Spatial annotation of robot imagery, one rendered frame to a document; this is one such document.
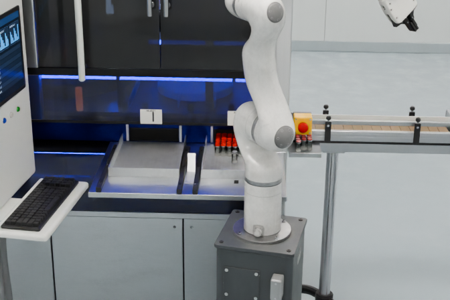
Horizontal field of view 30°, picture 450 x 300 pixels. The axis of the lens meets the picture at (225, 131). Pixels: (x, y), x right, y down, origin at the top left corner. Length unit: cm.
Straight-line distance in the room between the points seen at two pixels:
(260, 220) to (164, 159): 69
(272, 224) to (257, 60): 55
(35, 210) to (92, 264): 66
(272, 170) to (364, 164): 291
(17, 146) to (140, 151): 48
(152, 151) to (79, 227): 47
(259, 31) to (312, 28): 553
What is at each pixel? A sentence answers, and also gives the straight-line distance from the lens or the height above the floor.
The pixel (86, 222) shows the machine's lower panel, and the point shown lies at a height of 55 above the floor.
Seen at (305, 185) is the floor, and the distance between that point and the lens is 513.
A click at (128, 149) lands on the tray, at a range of 334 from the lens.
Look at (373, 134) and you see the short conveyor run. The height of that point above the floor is 92.
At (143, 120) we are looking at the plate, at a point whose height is 100.
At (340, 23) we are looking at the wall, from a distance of 793.
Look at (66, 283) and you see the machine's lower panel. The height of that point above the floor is 26.
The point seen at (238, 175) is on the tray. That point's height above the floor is 90.
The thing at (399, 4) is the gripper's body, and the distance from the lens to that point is 276.
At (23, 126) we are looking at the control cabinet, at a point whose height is 103.
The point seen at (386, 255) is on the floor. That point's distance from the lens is 444.
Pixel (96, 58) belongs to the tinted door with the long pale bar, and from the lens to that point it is 325.
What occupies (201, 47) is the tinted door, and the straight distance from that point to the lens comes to 319.
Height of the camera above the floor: 216
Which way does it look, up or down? 21 degrees down
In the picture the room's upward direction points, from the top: 1 degrees clockwise
